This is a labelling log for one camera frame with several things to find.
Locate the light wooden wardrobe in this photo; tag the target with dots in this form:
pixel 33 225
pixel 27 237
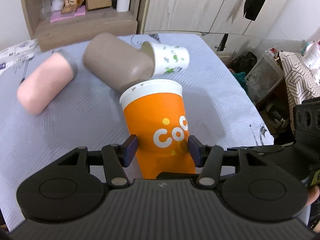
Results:
pixel 221 23

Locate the white floral paper cup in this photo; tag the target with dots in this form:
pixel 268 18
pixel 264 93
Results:
pixel 166 59

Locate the pink flat pad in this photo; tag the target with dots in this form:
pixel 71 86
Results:
pixel 58 16

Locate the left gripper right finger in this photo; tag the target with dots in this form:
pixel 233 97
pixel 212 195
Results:
pixel 209 158

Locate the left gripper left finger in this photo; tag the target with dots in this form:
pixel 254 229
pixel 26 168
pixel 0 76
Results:
pixel 116 157

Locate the brown cardboard box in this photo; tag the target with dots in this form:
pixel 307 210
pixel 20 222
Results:
pixel 95 4

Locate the clear bottle beige cap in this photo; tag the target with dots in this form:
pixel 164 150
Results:
pixel 46 8

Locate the right hand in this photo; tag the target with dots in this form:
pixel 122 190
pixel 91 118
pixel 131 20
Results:
pixel 313 195

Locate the geometric patterned cloth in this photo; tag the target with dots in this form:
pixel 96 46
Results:
pixel 300 84

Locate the white printed package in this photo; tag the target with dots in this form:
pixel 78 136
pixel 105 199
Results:
pixel 18 53

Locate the brown tumbler cup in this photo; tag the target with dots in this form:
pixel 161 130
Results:
pixel 117 63

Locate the small orange printed box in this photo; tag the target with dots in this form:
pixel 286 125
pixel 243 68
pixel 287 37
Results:
pixel 70 6

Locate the black bag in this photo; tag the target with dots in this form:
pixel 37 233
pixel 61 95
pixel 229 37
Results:
pixel 244 63

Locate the pink tumbler cup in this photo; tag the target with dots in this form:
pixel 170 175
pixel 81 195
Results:
pixel 38 90

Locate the clear plastic storage bin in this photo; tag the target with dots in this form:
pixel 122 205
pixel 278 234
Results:
pixel 263 78

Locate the wooden open shelf unit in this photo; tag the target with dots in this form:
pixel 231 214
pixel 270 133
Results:
pixel 77 27

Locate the orange paper cup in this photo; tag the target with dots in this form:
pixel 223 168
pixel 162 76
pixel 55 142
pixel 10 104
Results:
pixel 154 111

